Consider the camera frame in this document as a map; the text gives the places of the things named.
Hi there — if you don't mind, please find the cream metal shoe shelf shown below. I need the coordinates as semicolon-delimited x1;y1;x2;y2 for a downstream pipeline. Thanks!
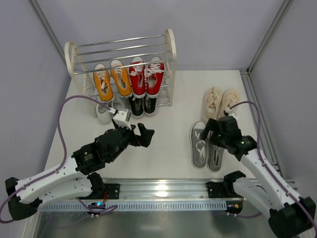
64;29;177;107

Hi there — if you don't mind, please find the black canvas sneaker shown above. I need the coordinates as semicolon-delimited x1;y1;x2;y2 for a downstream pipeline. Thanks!
129;96;144;118
144;96;157;116

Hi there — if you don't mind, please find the orange canvas sneaker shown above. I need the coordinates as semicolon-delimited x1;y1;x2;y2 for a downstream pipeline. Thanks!
110;59;132;98
93;63;114;103

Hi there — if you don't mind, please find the aluminium corner post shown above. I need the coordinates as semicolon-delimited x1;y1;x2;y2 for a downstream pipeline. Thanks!
247;0;294;74
28;0;64;60

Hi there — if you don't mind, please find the grey canvas sneaker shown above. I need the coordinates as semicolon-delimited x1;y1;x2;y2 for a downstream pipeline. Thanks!
190;121;208;169
207;145;224;173

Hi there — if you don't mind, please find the beige lace sneaker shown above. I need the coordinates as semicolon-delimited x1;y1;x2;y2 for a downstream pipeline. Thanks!
217;89;240;119
202;87;222;123

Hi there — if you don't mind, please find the aluminium right side rail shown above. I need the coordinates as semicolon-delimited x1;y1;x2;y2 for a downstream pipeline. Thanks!
240;69;283;177

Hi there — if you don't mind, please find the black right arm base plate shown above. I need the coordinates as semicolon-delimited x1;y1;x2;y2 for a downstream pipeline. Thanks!
206;180;242;198

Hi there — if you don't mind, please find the red canvas sneaker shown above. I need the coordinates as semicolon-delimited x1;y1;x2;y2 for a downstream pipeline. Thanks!
128;57;146;99
145;56;165;98

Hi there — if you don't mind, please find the aluminium right corner post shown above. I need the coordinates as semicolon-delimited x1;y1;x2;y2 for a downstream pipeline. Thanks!
247;0;294;74

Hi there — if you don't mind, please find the controller board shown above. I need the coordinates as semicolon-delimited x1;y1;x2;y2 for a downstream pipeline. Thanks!
88;202;106;218
225;201;243;215

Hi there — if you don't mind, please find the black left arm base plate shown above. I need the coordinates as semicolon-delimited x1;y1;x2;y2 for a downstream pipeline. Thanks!
103;183;120;201

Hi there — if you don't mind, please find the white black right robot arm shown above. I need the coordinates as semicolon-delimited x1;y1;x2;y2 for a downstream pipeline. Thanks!
201;116;317;238

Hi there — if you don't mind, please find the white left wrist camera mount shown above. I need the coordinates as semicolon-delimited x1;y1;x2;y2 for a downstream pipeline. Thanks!
112;109;132;130

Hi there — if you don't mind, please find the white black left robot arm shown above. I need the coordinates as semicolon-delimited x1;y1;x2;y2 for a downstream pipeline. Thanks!
5;123;155;221

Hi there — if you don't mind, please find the aluminium rail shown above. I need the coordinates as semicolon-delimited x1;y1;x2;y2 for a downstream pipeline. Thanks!
99;178;301;202
240;69;283;177

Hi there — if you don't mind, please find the right controller board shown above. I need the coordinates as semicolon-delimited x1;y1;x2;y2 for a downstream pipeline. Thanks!
225;201;243;215

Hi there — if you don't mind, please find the white sneaker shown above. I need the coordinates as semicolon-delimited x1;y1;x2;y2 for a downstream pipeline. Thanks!
94;103;111;124
111;96;127;110

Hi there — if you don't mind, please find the left controller board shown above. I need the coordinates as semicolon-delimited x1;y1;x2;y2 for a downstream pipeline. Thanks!
88;202;106;218

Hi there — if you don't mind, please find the aluminium front rail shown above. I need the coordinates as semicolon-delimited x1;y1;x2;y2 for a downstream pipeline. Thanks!
99;178;301;202

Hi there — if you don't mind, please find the grey slotted cable duct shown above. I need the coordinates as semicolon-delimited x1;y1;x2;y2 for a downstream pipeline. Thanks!
41;200;227;212

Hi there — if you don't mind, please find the aluminium left corner post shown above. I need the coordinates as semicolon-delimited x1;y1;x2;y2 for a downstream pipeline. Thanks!
28;0;64;60

